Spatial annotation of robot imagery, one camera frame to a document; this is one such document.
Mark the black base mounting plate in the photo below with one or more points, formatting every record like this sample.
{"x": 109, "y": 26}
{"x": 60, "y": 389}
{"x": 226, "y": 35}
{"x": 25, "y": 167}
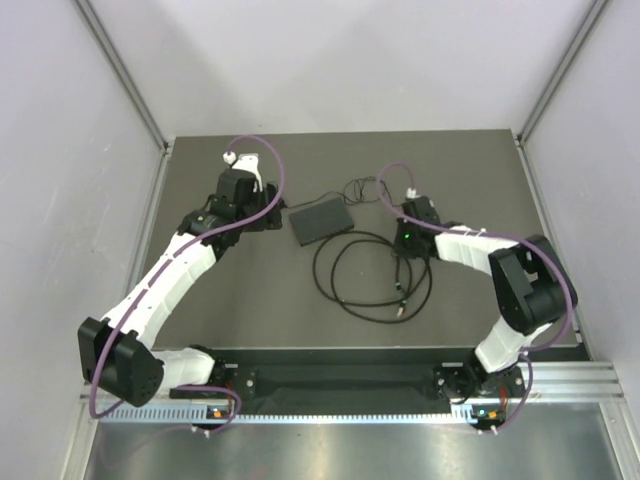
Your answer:
{"x": 359, "y": 389}

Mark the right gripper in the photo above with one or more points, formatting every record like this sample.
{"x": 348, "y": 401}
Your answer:
{"x": 400, "y": 249}

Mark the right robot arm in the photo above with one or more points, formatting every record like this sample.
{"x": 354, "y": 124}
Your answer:
{"x": 530, "y": 284}

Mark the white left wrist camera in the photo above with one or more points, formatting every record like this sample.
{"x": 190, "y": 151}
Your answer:
{"x": 248, "y": 162}

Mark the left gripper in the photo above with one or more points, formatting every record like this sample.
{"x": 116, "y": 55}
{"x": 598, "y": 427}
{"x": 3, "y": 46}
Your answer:
{"x": 268, "y": 222}

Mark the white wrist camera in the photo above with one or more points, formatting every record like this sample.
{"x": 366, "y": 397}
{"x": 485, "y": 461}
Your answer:
{"x": 411, "y": 193}
{"x": 248, "y": 162}

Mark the aluminium front frame rail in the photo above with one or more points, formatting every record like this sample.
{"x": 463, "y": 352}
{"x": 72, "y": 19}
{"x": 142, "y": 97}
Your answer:
{"x": 550, "y": 381}

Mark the dark grey network switch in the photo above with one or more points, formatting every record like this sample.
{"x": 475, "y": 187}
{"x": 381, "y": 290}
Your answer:
{"x": 320, "y": 221}

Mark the slotted grey cable duct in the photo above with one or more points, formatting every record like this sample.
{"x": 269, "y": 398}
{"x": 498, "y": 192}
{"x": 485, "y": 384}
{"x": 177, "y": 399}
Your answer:
{"x": 211, "y": 414}

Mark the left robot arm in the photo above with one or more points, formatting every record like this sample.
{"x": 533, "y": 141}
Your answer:
{"x": 116, "y": 350}

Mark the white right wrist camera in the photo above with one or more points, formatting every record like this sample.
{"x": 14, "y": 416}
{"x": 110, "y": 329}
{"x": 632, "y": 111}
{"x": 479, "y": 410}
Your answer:
{"x": 411, "y": 193}

